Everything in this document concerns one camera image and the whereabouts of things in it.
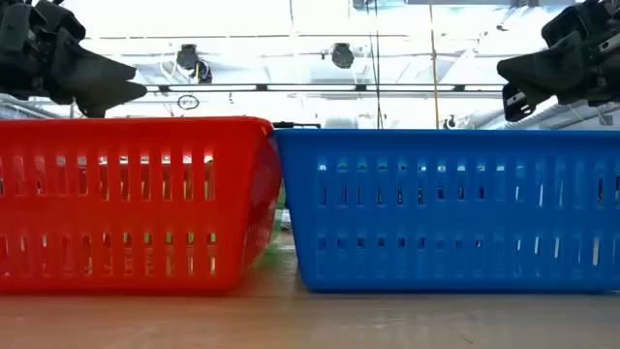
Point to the blue plastic basket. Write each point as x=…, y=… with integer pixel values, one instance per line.
x=436, y=218

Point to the long ceiling light strip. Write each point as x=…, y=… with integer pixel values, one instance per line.
x=310, y=87

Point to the red plastic basket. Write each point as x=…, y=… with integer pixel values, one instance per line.
x=145, y=218

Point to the short black bar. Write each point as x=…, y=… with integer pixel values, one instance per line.
x=298, y=124

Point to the green plastic basket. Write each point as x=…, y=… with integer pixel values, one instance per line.
x=279, y=203

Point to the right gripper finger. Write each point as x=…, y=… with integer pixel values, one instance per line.
x=518, y=104
x=552, y=72

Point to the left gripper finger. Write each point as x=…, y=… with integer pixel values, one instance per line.
x=87, y=68
x=111, y=94

